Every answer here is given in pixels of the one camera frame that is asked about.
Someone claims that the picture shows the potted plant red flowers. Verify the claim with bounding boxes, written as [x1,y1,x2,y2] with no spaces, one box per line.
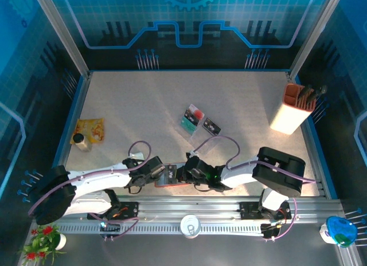
[18,224,67,265]

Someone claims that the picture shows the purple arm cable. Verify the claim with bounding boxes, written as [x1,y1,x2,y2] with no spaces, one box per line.
[28,139,152,241]
[193,135,316,243]

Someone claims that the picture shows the white knife block orange top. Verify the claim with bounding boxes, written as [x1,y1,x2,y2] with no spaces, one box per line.
[269,83,317,135]

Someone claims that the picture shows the yellow snack packet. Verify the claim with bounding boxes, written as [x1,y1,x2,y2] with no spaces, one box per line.
[70,118,106,145]

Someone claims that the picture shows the orange leather card holder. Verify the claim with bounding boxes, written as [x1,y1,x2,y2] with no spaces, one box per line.
[154,162,190,189]

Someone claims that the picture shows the aluminium frame post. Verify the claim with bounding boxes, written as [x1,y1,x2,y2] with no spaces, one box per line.
[288,0,347,80]
[30,0,93,80]

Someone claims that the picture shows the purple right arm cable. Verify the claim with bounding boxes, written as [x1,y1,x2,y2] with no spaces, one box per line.
[193,135,316,243]

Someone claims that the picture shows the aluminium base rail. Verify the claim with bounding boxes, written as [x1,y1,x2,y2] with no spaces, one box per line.
[116,194,345,222]

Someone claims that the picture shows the slotted grey cable duct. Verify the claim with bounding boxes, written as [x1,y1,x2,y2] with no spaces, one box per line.
[57,223,266,236]

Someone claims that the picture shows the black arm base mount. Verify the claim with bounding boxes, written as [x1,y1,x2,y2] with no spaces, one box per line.
[87,201,140,221]
[239,201,292,221]

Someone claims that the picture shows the black Vip card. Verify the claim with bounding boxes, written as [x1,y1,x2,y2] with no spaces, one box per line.
[202,117,222,136]
[164,163,178,186]
[183,109,201,127]

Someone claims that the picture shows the white red april card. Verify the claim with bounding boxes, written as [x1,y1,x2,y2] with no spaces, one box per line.
[188,104,205,119]

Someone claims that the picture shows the black handled knife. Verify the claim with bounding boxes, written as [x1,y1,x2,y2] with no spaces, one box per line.
[306,84,329,105]
[297,86,315,108]

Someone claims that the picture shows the beige bottle with black cap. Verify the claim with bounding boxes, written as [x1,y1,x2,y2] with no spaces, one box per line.
[72,133,93,152]

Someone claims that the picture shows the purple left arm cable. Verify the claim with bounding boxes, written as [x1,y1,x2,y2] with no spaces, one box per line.
[28,139,152,241]

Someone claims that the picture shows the blue and white device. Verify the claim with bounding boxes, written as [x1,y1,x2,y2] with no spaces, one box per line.
[319,216,359,248]

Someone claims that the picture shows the clear acrylic card stand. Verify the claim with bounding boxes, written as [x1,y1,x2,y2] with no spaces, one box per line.
[179,104,222,145]

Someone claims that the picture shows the green card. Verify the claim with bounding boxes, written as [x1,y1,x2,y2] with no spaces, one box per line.
[179,116,198,135]

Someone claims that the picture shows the white paper cup with lid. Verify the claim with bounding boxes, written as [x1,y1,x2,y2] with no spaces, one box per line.
[179,214,201,238]

